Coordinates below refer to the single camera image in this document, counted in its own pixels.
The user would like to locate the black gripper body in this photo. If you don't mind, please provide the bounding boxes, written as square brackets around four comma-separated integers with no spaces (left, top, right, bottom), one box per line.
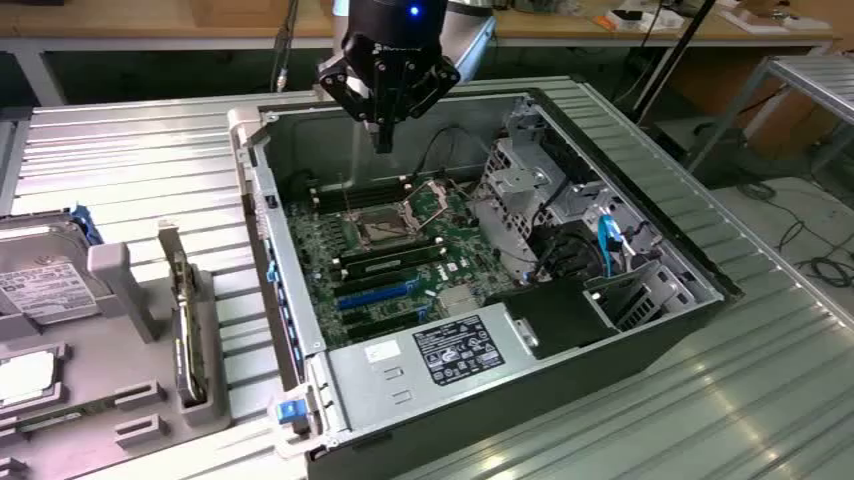
[344,0,446,101]

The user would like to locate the graphics card with metal bracket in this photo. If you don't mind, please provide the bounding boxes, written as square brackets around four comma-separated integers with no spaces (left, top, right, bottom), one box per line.
[157,219,216,407]

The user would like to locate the black RAM slot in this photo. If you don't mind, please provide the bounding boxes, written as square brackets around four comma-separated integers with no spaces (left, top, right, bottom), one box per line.
[312,183,414,211]
[306,175,408,200]
[330,237,445,266]

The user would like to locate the perforated metal drive cage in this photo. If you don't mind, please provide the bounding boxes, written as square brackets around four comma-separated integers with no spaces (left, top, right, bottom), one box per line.
[473,137,556,282]

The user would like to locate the CPU socket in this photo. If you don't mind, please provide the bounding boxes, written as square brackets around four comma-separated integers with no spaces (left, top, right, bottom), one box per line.
[349,199,428,251]

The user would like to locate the orange and white box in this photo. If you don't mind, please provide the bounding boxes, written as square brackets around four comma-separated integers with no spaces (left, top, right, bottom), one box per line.
[595,8,659,33]

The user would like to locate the wooden desk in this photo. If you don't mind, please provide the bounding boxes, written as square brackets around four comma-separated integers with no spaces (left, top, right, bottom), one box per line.
[0,0,843,52]

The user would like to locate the green motherboard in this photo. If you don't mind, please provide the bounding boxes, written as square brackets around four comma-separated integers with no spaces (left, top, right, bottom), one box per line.
[285,169,528,349]

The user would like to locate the black tripod pole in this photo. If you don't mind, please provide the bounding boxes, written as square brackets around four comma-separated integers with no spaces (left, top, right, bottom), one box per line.
[629,0,716,119]

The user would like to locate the installed RAM stick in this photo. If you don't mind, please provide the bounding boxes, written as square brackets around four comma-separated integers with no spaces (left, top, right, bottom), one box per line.
[340,248,442,280]

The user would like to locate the long black expansion slot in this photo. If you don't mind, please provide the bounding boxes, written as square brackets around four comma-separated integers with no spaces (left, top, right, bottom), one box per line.
[330,278,409,300]
[345,312,425,337]

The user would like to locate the black box on floor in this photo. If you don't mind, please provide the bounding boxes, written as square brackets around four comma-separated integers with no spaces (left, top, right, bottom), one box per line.
[656,119,749,172]

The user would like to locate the brown cardboard box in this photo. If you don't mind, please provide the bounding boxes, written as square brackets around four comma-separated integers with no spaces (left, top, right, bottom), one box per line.
[665,48,843,162]

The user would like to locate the blue expansion slot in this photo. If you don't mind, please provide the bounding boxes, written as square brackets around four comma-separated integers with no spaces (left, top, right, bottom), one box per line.
[336,286,418,310]

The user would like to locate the silver chipset heatsink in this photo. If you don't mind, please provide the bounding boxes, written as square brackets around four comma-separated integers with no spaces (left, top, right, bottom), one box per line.
[436,287,478,310]

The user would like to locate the blue disk caddy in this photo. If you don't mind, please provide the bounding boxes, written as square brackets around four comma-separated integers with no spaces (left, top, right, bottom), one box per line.
[65,203,108,247]

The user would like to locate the white flat item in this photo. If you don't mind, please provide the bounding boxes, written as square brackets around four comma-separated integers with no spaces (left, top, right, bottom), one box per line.
[716,4,792,34]

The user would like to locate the black plastic shroud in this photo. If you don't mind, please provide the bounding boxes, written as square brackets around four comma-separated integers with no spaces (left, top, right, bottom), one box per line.
[482,277,621,361]

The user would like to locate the metal disk bay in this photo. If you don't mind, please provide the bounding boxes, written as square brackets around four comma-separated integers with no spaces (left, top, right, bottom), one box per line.
[583,259,725,334]

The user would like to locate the hard disk with white label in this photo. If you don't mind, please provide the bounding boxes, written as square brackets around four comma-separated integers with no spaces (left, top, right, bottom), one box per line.
[0,214,109,322]

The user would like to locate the silver power supply with label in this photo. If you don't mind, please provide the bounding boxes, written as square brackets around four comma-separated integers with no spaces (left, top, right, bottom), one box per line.
[322,302,541,434]

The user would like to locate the open black PC case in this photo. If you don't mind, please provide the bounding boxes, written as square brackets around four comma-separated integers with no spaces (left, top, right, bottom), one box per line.
[225,87,743,480]

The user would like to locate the grey parts rack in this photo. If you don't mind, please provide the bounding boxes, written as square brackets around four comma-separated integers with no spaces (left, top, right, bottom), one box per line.
[0,242,236,480]

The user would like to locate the blue case latch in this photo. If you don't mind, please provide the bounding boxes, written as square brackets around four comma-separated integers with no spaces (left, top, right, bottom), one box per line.
[273,399,305,427]

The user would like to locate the silver CPU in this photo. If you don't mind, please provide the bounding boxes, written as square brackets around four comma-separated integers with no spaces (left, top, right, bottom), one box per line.
[0,352,58,407]

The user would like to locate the green RAM stick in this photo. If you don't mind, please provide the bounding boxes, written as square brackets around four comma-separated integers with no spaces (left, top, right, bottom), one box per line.
[11,402,122,432]

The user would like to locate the hanging grey cable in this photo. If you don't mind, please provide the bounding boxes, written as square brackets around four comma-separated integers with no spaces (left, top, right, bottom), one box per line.
[268,0,301,94]

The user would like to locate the black wire loop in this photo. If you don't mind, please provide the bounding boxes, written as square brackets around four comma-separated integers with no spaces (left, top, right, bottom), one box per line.
[420,127,482,177]

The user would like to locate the black wire bundle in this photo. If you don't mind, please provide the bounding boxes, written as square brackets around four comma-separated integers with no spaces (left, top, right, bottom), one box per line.
[525,223,603,282]

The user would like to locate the blue wire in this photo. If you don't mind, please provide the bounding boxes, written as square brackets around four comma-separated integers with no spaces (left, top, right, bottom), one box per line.
[596,213,625,279]

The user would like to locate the metal frame table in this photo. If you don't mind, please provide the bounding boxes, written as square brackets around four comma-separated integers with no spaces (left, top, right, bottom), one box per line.
[685,53,854,174]

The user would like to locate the black floor cables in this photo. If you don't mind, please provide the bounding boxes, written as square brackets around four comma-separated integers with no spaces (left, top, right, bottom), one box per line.
[737,179,854,289]

